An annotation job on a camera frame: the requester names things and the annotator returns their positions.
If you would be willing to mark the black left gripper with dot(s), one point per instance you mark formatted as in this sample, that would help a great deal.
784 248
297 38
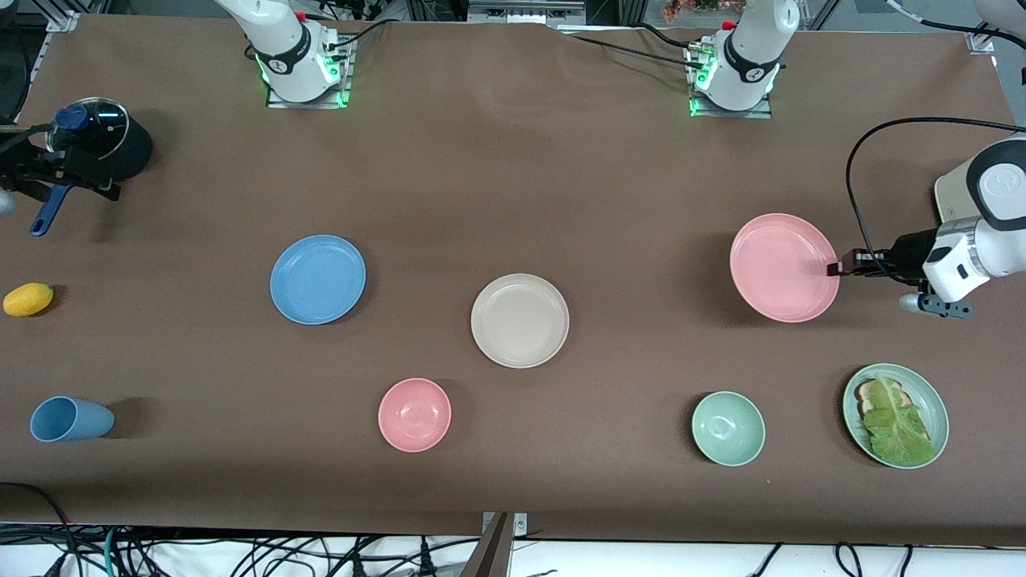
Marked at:
907 250

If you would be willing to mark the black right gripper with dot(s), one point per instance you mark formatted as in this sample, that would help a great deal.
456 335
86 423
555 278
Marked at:
42 171

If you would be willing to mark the pink shallow plate bowl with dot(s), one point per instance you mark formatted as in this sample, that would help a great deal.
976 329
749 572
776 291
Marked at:
784 267

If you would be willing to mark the blue shallow plate bowl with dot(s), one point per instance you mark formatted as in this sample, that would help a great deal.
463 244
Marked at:
317 279

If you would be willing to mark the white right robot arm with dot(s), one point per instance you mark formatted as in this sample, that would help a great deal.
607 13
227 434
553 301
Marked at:
276 40

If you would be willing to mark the glass lid blue knob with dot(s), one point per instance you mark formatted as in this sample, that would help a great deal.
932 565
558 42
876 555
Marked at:
104 120

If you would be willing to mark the dark blue saucepan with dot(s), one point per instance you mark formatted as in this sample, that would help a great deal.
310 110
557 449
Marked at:
132 148

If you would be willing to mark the cream white toaster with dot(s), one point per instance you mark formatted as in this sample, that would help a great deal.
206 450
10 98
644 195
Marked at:
954 200

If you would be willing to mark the yellow lemon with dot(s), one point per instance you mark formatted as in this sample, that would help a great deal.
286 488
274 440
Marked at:
28 299

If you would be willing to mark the toast bread slice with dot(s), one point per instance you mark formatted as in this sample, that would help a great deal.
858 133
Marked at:
866 393

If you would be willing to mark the green lettuce leaf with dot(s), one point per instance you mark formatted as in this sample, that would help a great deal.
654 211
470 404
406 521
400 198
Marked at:
898 425

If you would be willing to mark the green plate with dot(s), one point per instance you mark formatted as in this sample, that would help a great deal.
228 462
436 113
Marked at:
939 417

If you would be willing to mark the green deep bowl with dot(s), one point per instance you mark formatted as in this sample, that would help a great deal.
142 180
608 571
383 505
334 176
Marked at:
728 429

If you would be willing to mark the blue cup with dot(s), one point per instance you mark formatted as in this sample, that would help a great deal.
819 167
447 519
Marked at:
72 419

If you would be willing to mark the colourful artificial flowers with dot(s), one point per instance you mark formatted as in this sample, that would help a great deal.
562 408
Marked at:
689 8

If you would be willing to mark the brown table cover mat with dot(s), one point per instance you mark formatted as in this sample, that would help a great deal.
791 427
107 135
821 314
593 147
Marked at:
561 160

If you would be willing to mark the beige shallow plate bowl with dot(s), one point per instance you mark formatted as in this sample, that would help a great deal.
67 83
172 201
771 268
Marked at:
519 320

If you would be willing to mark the pink deep bowl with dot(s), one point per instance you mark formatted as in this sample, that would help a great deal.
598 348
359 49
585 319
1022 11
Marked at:
414 414

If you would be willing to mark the metal corner bracket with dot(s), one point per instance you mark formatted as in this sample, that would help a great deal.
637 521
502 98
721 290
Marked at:
64 22
979 42

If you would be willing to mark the aluminium frame profile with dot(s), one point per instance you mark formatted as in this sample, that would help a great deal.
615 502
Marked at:
525 12

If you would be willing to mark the small metal table bracket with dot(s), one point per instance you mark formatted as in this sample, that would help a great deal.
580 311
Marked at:
521 525

